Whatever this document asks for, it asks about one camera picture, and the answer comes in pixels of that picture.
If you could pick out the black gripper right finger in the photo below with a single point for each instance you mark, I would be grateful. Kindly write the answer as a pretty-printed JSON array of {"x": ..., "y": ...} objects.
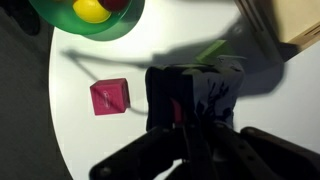
[{"x": 266, "y": 156}]

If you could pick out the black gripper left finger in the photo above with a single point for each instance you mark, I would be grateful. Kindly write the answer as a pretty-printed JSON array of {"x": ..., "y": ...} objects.
[{"x": 140, "y": 153}]

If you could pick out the black and white patterned block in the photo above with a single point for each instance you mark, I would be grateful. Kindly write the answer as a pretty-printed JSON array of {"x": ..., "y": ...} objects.
[{"x": 213, "y": 90}]

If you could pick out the pink cube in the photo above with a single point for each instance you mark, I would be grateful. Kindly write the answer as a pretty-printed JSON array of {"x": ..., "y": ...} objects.
[{"x": 108, "y": 96}]

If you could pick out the lime green cube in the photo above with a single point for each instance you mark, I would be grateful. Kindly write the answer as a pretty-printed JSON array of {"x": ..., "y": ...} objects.
[{"x": 215, "y": 50}]

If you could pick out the wooden tray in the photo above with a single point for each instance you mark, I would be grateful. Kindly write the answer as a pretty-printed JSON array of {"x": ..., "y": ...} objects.
[{"x": 293, "y": 20}]

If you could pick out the yellow lemon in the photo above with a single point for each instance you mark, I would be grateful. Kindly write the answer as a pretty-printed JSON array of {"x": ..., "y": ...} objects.
[{"x": 90, "y": 11}]

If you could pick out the dark red plum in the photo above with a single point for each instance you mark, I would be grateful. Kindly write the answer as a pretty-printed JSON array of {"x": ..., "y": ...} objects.
[{"x": 113, "y": 4}]

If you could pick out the green plastic bowl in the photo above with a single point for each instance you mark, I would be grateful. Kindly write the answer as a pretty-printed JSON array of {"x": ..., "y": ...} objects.
[{"x": 60, "y": 20}]

